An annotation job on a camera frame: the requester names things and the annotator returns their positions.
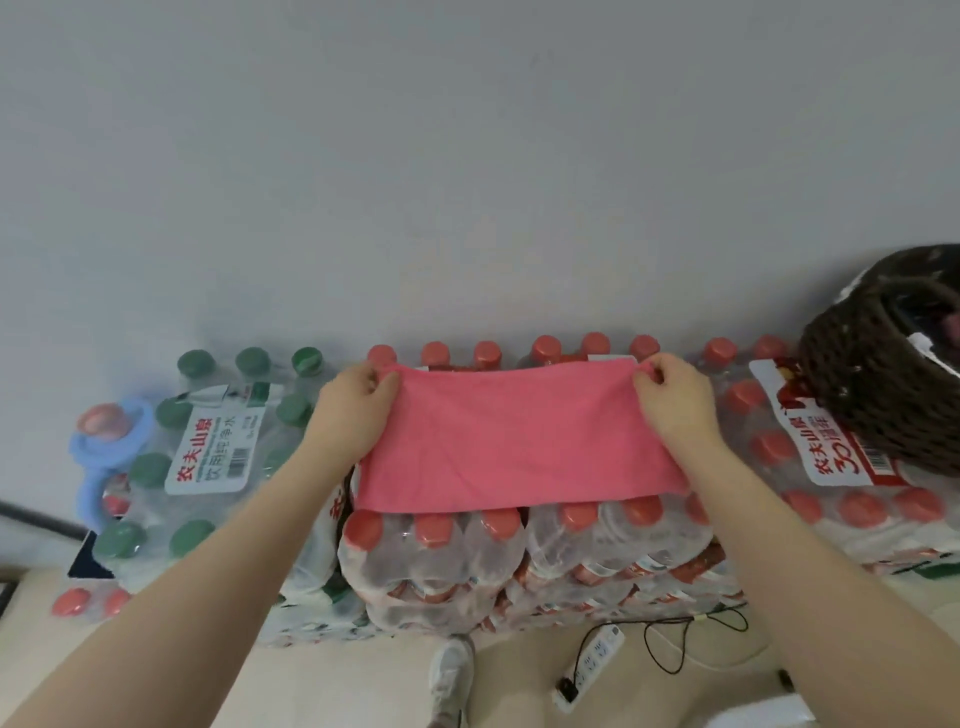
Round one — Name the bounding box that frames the person's left hand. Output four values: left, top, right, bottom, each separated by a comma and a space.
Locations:
311, 363, 401, 471

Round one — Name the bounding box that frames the person's right hand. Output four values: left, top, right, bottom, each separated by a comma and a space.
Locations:
632, 352, 722, 453

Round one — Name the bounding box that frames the brown woven basket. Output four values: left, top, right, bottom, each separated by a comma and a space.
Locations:
798, 243, 960, 478

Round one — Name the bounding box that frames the person's left forearm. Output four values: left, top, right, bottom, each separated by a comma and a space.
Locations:
0, 442, 361, 728

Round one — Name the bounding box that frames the person's right forearm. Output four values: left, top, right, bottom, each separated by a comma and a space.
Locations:
674, 434, 960, 728

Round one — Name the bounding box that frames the stack of bottled water packs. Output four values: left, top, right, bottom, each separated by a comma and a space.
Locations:
48, 333, 960, 650

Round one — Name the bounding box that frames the blue lidded water jug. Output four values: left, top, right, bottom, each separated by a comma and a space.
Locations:
68, 401, 157, 538

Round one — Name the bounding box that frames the white power strip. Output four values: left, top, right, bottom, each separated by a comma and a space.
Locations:
551, 623, 626, 712

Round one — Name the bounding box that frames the black phone pink case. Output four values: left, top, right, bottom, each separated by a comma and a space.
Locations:
67, 530, 115, 580

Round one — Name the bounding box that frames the white tower gym machine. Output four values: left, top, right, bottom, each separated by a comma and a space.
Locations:
704, 691, 819, 728

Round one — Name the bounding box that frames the black cable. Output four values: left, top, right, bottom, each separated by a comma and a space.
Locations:
643, 603, 751, 676

